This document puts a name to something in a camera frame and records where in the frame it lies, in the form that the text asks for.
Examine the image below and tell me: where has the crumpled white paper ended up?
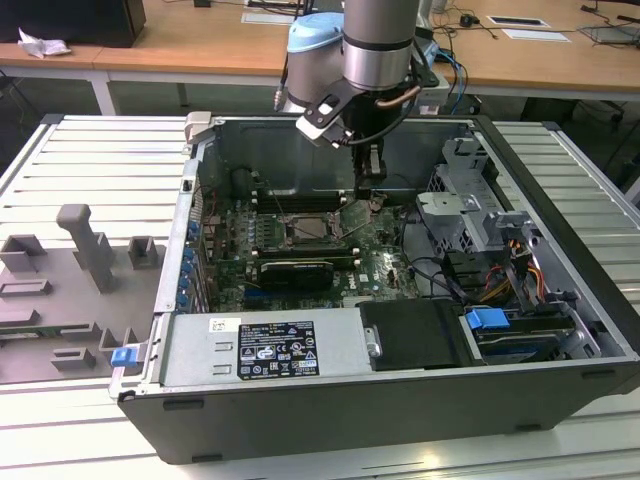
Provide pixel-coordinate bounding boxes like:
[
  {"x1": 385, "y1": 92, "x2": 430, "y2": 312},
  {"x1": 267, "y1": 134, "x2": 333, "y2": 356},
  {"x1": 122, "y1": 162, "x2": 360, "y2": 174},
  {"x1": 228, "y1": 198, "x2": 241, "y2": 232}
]
[{"x1": 17, "y1": 27, "x2": 72, "y2": 60}]

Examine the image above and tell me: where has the grey case latch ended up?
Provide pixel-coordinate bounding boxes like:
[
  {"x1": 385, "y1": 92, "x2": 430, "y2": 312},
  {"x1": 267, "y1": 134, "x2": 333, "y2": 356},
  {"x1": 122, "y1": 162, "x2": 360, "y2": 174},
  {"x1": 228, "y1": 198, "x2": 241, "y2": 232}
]
[{"x1": 182, "y1": 110, "x2": 216, "y2": 147}]

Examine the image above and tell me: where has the white desk cable hatch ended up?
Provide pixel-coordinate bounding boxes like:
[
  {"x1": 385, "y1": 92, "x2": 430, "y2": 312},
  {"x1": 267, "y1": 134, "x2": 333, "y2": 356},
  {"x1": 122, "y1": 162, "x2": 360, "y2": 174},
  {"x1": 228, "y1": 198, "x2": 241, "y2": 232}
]
[
  {"x1": 241, "y1": 10, "x2": 297, "y2": 25},
  {"x1": 487, "y1": 14, "x2": 547, "y2": 28}
]

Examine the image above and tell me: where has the CPU socket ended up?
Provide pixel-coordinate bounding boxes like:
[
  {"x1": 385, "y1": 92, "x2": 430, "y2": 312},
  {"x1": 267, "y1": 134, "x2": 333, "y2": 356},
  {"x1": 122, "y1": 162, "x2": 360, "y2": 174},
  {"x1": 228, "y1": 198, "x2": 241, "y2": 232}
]
[{"x1": 282, "y1": 212, "x2": 349, "y2": 250}]

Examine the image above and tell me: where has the green motherboard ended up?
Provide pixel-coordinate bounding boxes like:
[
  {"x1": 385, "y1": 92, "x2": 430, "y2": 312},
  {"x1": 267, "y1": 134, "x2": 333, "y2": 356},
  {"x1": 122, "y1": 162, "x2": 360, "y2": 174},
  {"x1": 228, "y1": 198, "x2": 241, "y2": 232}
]
[{"x1": 198, "y1": 192, "x2": 422, "y2": 314}]

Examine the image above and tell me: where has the black computer box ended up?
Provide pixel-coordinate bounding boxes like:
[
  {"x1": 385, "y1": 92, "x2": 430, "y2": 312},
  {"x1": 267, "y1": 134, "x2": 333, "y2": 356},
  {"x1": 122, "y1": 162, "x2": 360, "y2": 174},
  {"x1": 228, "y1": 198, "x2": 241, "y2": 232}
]
[{"x1": 0, "y1": 0, "x2": 147, "y2": 49}]

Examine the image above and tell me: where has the black grey PC case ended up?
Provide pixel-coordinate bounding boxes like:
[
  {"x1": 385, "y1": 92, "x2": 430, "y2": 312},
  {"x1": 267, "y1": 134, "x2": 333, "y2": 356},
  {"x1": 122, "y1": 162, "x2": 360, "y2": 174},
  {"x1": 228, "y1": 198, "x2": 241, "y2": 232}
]
[{"x1": 108, "y1": 110, "x2": 640, "y2": 464}]

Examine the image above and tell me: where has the silver drive cage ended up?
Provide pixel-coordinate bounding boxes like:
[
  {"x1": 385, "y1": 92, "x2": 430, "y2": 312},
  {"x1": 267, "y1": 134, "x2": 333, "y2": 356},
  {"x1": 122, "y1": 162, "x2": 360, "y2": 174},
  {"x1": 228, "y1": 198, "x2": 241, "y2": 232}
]
[{"x1": 414, "y1": 135, "x2": 507, "y2": 254}]

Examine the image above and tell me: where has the orange wire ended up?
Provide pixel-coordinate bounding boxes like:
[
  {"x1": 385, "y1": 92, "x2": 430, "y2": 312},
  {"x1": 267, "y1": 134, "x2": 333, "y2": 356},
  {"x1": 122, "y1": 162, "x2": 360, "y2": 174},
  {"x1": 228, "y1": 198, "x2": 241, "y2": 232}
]
[{"x1": 479, "y1": 277, "x2": 514, "y2": 304}]

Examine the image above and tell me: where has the black cable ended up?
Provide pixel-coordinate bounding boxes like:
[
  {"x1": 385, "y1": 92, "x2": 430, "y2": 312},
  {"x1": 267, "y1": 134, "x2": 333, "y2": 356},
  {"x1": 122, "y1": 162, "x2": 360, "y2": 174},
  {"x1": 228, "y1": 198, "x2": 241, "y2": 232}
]
[{"x1": 399, "y1": 207, "x2": 471, "y2": 306}]

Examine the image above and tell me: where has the metal socket cover frame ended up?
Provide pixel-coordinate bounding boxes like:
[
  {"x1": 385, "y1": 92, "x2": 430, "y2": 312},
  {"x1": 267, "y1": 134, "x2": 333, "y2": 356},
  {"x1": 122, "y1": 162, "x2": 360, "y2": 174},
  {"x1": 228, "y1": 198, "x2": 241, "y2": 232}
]
[{"x1": 338, "y1": 197, "x2": 382, "y2": 241}]

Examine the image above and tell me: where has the white paper sheet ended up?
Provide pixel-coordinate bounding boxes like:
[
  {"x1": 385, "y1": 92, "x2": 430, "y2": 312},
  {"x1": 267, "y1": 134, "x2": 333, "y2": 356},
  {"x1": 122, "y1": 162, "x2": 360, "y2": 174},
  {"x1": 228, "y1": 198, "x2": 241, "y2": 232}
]
[{"x1": 501, "y1": 28, "x2": 574, "y2": 44}]

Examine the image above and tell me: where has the silver green CPU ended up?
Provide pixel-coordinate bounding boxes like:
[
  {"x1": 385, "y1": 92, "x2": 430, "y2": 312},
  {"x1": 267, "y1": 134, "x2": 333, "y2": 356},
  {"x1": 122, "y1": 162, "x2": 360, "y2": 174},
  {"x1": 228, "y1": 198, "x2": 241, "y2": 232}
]
[{"x1": 292, "y1": 219, "x2": 334, "y2": 244}]

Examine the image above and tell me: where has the black plastic shroud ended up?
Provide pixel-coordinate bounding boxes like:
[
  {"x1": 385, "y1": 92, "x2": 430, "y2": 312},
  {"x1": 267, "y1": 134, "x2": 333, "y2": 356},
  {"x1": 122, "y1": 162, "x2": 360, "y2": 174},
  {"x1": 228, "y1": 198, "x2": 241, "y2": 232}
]
[{"x1": 358, "y1": 298, "x2": 475, "y2": 373}]

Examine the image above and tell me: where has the hard disk blue carrier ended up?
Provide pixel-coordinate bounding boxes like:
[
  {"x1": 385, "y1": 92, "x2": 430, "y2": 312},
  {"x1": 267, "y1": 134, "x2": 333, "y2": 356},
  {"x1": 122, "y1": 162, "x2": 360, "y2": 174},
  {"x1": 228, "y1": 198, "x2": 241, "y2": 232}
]
[{"x1": 462, "y1": 308, "x2": 572, "y2": 364}]

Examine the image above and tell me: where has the green RAM stick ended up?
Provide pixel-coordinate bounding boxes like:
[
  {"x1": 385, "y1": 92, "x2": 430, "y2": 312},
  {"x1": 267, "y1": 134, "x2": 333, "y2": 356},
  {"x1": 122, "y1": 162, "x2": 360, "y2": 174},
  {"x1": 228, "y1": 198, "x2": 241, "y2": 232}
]
[{"x1": 0, "y1": 327, "x2": 65, "y2": 341}]

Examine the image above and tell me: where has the grey parts rack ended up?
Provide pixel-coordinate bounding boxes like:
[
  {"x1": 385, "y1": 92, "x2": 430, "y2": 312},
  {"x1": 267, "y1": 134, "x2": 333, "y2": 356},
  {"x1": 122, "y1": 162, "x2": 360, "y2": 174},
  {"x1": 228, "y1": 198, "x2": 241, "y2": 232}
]
[{"x1": 0, "y1": 202, "x2": 170, "y2": 386}]

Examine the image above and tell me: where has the black RAM slot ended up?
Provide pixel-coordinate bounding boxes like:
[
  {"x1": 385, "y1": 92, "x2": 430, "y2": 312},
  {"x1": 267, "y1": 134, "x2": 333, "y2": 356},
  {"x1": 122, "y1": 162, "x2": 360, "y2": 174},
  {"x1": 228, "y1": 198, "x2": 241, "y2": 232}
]
[
  {"x1": 257, "y1": 202, "x2": 347, "y2": 211},
  {"x1": 252, "y1": 254, "x2": 362, "y2": 266},
  {"x1": 255, "y1": 194, "x2": 346, "y2": 204},
  {"x1": 253, "y1": 247, "x2": 359, "y2": 257}
]

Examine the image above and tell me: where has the wooden desk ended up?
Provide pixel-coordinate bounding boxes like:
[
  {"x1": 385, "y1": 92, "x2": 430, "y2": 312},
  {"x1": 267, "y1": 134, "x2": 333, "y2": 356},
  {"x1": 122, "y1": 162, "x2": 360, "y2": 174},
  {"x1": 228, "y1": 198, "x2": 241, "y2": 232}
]
[
  {"x1": 0, "y1": 29, "x2": 151, "y2": 116},
  {"x1": 93, "y1": 0, "x2": 640, "y2": 119}
]

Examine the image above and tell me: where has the clear plastic tray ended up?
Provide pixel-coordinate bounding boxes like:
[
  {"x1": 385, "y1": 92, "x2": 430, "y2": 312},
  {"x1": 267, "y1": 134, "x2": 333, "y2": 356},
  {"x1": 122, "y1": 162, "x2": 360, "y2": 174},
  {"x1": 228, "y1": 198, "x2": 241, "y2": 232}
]
[{"x1": 577, "y1": 19, "x2": 640, "y2": 49}]

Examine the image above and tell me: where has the silver metal bracket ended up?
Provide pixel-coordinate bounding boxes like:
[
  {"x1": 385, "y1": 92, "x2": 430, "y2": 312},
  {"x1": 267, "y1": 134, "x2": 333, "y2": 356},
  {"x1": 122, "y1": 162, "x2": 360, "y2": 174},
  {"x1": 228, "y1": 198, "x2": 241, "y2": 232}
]
[{"x1": 482, "y1": 209, "x2": 549, "y2": 261}]

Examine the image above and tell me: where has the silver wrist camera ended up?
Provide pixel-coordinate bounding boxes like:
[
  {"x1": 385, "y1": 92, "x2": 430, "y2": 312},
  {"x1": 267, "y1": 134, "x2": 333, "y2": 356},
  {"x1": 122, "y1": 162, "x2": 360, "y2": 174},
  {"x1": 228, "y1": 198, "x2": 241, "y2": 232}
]
[{"x1": 294, "y1": 101, "x2": 354, "y2": 150}]

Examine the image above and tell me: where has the silver power supply unit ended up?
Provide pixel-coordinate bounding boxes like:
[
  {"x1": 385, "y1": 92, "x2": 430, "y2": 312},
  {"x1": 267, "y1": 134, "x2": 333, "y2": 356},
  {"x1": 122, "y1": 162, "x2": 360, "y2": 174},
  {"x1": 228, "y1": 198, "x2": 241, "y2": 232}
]
[{"x1": 158, "y1": 307, "x2": 381, "y2": 387}]

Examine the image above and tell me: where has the black graphics card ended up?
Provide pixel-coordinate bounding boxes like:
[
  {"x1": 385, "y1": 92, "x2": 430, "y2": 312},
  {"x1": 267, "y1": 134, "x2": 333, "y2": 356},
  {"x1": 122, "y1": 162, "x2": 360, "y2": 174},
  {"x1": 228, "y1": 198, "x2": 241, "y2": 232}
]
[{"x1": 258, "y1": 258, "x2": 336, "y2": 293}]

